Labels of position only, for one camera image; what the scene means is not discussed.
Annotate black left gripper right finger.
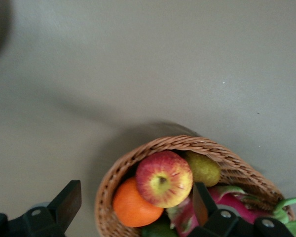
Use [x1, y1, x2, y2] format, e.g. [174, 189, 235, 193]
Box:
[185, 182, 296, 237]

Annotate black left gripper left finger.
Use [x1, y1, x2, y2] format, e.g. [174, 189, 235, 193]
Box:
[0, 180, 82, 237]

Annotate red yellow apple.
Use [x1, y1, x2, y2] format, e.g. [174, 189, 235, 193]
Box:
[135, 149, 193, 208]

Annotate pink dragon fruit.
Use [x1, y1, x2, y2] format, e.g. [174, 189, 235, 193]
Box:
[165, 185, 296, 237]

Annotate brownish green kiwi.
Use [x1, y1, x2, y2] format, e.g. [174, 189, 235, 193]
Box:
[184, 151, 222, 188]

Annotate woven wicker basket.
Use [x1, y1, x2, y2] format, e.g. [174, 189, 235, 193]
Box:
[94, 134, 296, 237]

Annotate green avocado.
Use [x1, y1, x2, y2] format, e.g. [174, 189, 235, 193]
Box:
[141, 217, 180, 237]

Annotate orange fruit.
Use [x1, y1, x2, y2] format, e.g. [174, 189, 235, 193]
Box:
[112, 176, 165, 228]

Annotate plain table cloth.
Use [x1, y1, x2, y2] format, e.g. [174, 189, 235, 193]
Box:
[0, 0, 296, 237]

